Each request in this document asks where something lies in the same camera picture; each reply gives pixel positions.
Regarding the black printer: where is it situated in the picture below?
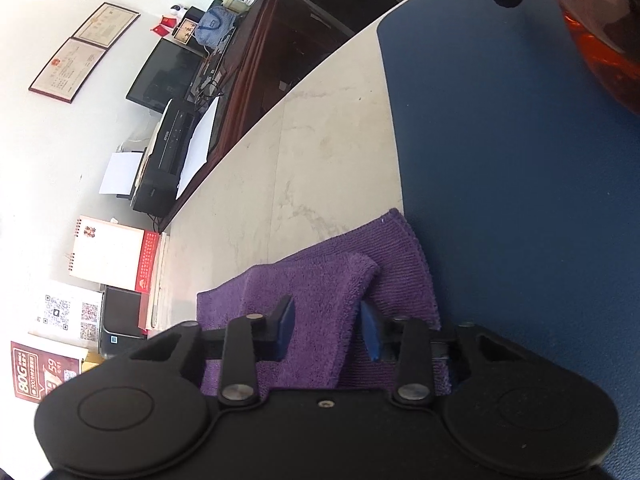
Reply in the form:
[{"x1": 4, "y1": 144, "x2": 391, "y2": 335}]
[{"x1": 131, "y1": 99, "x2": 197, "y2": 213}]

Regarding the framed certificate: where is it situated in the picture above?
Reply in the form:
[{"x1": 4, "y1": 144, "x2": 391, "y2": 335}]
[
  {"x1": 72, "y1": 2, "x2": 141, "y2": 51},
  {"x1": 28, "y1": 37, "x2": 109, "y2": 106}
]

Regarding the wooden framed plaque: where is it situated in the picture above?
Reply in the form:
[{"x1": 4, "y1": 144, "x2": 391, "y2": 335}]
[{"x1": 172, "y1": 17, "x2": 199, "y2": 44}]

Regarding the black keyboard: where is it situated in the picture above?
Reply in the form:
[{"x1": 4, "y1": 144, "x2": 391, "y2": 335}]
[{"x1": 187, "y1": 55, "x2": 227, "y2": 107}]

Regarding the black computer monitor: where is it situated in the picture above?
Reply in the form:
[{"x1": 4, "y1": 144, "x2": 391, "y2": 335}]
[{"x1": 126, "y1": 37, "x2": 207, "y2": 113}]

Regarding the dark wooden desk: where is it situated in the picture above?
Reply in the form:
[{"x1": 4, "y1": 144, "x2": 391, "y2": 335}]
[{"x1": 159, "y1": 0, "x2": 406, "y2": 233}]

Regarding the red wall poster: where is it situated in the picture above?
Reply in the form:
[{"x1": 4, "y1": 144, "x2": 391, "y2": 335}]
[{"x1": 10, "y1": 340, "x2": 85, "y2": 406}]

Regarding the blue bag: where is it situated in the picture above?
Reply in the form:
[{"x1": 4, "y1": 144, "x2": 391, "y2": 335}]
[{"x1": 194, "y1": 5, "x2": 237, "y2": 50}]

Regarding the glass teapot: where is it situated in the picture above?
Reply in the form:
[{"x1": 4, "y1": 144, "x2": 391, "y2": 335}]
[{"x1": 542, "y1": 0, "x2": 640, "y2": 117}]

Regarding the white code poster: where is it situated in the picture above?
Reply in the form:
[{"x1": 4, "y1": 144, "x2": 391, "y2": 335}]
[{"x1": 29, "y1": 280, "x2": 104, "y2": 347}]

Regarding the blue table mat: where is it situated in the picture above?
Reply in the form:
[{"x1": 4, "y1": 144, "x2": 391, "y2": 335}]
[{"x1": 376, "y1": 0, "x2": 640, "y2": 480}]

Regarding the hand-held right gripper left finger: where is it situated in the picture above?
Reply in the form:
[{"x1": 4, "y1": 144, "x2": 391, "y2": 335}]
[{"x1": 131, "y1": 295, "x2": 296, "y2": 408}]

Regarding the red desk calendar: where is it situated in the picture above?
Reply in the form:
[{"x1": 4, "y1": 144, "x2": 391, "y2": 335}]
[{"x1": 66, "y1": 215, "x2": 162, "y2": 293}]

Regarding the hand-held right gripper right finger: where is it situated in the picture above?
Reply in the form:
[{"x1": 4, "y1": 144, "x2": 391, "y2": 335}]
[{"x1": 356, "y1": 299, "x2": 523, "y2": 408}]

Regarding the black box device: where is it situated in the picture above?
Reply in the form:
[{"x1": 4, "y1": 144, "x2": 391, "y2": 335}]
[{"x1": 99, "y1": 286, "x2": 147, "y2": 358}]

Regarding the purple towel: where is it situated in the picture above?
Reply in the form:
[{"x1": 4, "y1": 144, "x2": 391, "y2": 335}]
[{"x1": 196, "y1": 207, "x2": 453, "y2": 396}]

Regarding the white paper sheet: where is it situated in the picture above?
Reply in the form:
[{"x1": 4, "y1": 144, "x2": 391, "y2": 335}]
[{"x1": 176, "y1": 96, "x2": 221, "y2": 202}]

